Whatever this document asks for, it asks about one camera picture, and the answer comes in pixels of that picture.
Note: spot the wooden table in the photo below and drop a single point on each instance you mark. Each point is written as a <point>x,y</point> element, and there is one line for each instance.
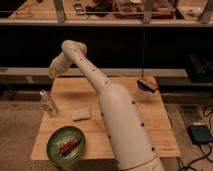
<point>70,94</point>

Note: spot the black foot pedal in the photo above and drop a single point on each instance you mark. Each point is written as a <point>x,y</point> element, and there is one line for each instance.
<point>199,134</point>

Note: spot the clear plastic bottle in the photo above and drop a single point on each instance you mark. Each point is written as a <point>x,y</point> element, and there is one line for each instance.
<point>48,103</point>

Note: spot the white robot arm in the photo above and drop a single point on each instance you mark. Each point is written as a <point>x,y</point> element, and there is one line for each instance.
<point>132,146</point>

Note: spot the pale sponge block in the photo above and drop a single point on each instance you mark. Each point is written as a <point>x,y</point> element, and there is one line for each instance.
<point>81,114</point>

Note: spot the green round plate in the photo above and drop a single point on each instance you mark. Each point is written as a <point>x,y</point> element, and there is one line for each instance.
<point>61,137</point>

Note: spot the brown sausage on plate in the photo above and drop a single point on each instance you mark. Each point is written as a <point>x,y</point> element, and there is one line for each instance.
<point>69,146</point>

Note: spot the clear plastic container on shelf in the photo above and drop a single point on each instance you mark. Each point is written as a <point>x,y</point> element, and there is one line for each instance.
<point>161,9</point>

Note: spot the black remote on shelf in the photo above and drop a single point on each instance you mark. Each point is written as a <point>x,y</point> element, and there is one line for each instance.
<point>79,9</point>

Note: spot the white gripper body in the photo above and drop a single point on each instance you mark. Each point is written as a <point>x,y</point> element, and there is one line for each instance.
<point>59,66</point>

